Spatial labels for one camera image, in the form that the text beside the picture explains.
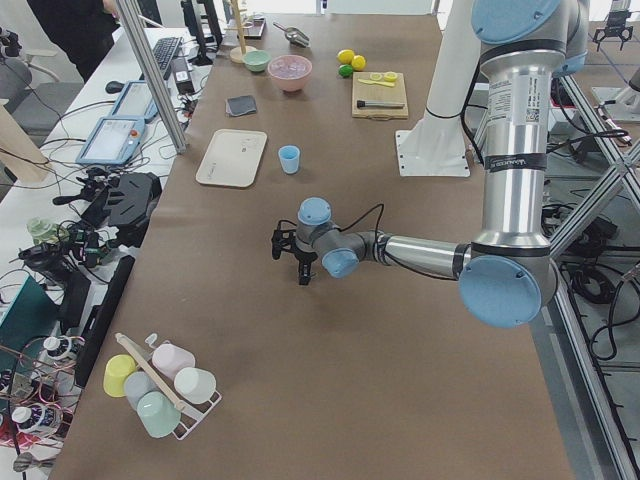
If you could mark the silver metal ice scoop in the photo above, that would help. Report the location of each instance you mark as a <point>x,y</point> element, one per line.
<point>294,35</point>

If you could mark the pink plastic cup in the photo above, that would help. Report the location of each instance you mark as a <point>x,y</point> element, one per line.
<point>169,359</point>

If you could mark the pink bowl of ice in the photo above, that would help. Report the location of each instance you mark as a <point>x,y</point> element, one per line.
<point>290,73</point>

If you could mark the bamboo cutting board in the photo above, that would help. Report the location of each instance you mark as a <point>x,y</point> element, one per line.
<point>379,93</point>

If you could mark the yellow plastic knife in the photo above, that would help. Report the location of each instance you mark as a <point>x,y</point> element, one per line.
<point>376,82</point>

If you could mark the white cup rack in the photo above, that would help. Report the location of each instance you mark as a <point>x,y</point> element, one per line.
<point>192,415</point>

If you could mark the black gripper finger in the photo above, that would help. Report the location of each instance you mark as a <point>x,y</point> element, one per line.
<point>310,270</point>
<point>302,272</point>

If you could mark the black handled metal muddler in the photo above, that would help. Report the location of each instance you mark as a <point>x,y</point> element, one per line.
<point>362,104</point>

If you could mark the black keyboard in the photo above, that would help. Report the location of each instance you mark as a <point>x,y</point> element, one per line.
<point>165,51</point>

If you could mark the yellow lemon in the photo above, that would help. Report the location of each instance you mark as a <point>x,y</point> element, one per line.
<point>345,56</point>
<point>358,63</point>

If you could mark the wooden cup tree stand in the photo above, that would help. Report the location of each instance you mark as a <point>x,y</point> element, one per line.
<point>238,53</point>

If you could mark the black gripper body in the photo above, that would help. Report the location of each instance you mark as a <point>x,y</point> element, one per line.
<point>303,258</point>

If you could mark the blue teach pendant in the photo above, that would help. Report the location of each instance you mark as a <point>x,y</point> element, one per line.
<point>113,140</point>
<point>135,99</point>

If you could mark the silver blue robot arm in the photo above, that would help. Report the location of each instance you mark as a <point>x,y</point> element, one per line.
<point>505,274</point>

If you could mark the white plastic cup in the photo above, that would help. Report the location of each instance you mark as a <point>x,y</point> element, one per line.
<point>195,385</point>

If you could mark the mint plastic cup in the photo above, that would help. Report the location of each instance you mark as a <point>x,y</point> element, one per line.
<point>158,414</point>

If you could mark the black framed glass tray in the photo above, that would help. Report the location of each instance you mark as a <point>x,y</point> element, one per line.
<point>253,29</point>

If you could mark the light blue plastic cup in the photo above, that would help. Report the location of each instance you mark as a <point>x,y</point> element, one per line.
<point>289,156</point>

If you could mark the cream rabbit serving tray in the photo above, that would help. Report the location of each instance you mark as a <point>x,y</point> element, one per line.
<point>232,158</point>

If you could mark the mint green bowl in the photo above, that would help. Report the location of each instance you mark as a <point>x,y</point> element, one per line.
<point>256,61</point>

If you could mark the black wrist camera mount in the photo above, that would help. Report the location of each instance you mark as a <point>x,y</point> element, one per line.
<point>283,239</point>

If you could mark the grey plastic cup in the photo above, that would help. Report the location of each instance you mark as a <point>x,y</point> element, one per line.
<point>136,386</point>

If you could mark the aluminium frame post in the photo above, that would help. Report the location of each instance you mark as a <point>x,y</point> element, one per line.
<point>129,12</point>

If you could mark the green lime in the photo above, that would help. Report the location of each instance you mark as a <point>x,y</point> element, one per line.
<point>345,71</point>

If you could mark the yellow plastic cup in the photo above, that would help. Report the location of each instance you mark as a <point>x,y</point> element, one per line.
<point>118,368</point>

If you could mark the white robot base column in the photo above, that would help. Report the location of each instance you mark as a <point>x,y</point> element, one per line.
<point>436,145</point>

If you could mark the black computer monitor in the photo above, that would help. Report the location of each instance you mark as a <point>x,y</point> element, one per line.
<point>193,21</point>

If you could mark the grey folded cloth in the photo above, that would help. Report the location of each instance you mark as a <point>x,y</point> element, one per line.
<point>240,106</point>

